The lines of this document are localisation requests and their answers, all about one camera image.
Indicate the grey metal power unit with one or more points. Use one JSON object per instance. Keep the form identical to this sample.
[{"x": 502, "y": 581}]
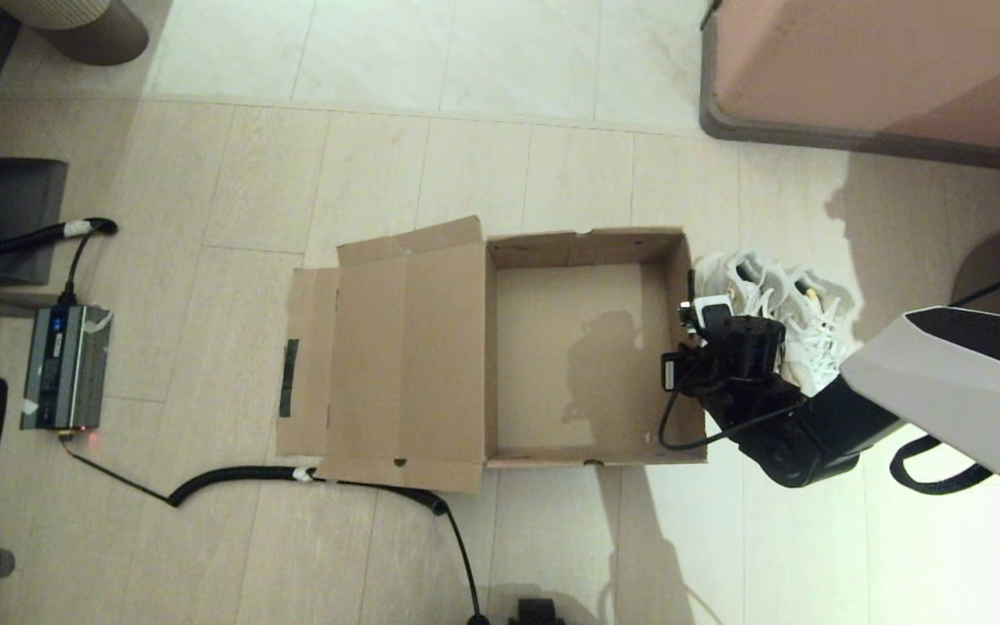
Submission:
[{"x": 64, "y": 369}]

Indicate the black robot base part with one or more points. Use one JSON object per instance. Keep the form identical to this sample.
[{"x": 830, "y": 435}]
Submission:
[{"x": 536, "y": 612}]

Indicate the white lace-up sneaker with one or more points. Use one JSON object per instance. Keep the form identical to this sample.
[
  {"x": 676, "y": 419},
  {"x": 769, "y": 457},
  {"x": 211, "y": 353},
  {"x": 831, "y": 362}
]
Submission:
[
  {"x": 817, "y": 338},
  {"x": 739, "y": 273}
]

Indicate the dark square furniture base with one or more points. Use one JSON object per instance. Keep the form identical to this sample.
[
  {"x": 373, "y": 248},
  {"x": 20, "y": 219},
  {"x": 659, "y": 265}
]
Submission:
[{"x": 14, "y": 198}]

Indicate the brown cardboard shoe box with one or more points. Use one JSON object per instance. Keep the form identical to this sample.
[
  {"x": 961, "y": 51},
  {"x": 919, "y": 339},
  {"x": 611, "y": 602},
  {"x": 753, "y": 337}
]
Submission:
[{"x": 396, "y": 365}]

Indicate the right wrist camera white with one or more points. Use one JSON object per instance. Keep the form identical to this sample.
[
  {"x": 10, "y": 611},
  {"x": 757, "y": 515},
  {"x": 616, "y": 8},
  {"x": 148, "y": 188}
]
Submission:
[{"x": 708, "y": 312}]

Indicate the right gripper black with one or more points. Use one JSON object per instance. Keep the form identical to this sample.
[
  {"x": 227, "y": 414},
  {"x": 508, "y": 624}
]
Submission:
[{"x": 747, "y": 365}]

